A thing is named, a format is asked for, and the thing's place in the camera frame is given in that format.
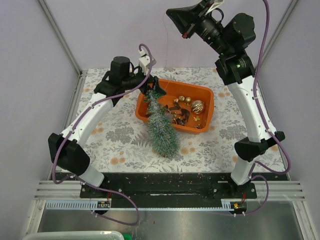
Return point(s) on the brown ribbon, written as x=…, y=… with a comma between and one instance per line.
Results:
x=178, y=114

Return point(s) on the aluminium frame rail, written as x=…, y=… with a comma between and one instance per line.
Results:
x=59, y=35

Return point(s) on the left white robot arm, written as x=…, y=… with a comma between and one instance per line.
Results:
x=66, y=149

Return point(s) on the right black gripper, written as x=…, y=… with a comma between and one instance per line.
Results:
x=191, y=25

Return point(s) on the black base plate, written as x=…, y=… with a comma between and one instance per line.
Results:
x=178, y=190

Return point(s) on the small gold bauble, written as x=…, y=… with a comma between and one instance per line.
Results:
x=188, y=100
x=181, y=98

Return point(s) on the small frosted christmas tree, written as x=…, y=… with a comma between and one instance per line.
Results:
x=163, y=136

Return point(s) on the white plastic bin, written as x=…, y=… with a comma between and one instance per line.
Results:
x=75, y=235

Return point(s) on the white slotted cable duct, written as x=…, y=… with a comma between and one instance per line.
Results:
x=92, y=205

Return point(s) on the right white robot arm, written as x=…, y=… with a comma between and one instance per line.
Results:
x=237, y=72

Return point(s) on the orange plastic tray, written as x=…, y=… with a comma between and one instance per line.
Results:
x=197, y=123

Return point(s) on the large gold striped bauble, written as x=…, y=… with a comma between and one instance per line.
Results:
x=197, y=106

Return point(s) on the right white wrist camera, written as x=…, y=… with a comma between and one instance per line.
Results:
x=213, y=4

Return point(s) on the floral patterned table mat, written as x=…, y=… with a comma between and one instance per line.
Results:
x=120, y=141

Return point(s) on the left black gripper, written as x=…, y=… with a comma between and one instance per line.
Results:
x=150, y=83

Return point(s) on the gold flower ornament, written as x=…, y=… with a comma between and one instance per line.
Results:
x=196, y=118

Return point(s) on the green object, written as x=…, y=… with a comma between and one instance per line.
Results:
x=127, y=236

